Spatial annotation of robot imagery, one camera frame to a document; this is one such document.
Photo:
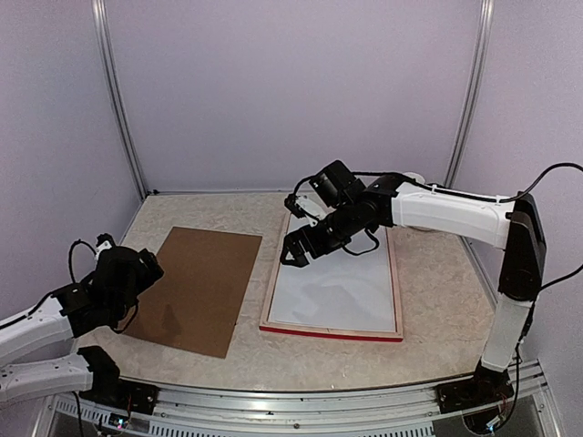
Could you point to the wooden red picture frame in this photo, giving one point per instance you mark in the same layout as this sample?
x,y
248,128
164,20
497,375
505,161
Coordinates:
x,y
396,296

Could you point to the aluminium corner post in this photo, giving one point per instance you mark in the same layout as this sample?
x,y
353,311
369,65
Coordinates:
x,y
106,51
472,91

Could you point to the light blue mug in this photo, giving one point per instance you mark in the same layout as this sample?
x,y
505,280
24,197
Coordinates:
x,y
416,176

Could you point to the brown backing board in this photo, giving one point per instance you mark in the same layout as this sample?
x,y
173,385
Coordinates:
x,y
195,305

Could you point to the red black photo print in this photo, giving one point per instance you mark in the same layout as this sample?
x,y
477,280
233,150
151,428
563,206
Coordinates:
x,y
337,291

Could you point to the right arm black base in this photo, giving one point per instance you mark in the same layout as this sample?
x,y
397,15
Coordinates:
x,y
483,387

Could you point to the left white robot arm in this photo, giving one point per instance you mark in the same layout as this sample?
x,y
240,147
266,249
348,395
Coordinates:
x,y
32,330

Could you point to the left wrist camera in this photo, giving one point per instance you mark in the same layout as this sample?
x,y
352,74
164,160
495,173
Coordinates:
x,y
104,241

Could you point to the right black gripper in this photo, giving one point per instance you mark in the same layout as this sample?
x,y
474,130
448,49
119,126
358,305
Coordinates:
x,y
316,248

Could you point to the right aluminium corner post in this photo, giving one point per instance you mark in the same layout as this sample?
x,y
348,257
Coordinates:
x,y
472,91

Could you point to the left aluminium corner post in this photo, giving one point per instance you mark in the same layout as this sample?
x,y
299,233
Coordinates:
x,y
106,51

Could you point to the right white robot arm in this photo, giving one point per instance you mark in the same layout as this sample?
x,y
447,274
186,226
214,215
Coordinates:
x,y
397,200

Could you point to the aluminium front rail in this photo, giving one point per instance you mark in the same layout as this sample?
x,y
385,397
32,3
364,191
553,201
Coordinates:
x,y
399,410

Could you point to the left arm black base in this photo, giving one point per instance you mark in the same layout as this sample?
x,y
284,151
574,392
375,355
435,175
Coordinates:
x,y
118,391

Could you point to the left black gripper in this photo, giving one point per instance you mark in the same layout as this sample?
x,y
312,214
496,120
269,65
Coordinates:
x,y
145,278

